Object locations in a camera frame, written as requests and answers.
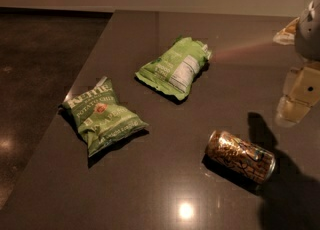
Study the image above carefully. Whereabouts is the green jalapeno chip bag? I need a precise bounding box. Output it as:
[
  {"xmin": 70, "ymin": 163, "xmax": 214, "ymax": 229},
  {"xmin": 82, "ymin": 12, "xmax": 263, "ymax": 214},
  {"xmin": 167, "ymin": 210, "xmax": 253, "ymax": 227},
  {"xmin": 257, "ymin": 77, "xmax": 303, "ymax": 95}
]
[{"xmin": 61, "ymin": 77, "xmax": 148, "ymax": 157}]

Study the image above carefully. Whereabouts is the translucent beige gripper finger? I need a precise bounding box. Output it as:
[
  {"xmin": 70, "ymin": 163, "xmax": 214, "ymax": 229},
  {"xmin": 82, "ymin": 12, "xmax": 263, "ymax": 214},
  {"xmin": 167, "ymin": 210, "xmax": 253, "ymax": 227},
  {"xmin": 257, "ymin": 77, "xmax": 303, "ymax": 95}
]
[
  {"xmin": 273, "ymin": 17, "xmax": 300, "ymax": 45},
  {"xmin": 275, "ymin": 61, "xmax": 320, "ymax": 127}
]

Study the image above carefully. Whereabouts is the orange patterned soda can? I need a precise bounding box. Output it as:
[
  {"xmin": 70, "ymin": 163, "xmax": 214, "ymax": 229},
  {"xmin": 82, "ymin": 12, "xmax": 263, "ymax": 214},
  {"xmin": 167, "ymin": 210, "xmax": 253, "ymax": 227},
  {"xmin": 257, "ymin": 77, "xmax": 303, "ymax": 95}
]
[{"xmin": 205, "ymin": 130, "xmax": 276, "ymax": 184}]

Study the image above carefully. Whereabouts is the green chip bag back side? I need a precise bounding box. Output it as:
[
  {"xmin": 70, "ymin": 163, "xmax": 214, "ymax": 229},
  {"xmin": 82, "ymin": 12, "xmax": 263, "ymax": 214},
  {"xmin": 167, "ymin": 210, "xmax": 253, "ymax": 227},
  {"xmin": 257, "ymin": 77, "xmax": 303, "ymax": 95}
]
[{"xmin": 135, "ymin": 37, "xmax": 212, "ymax": 101}]

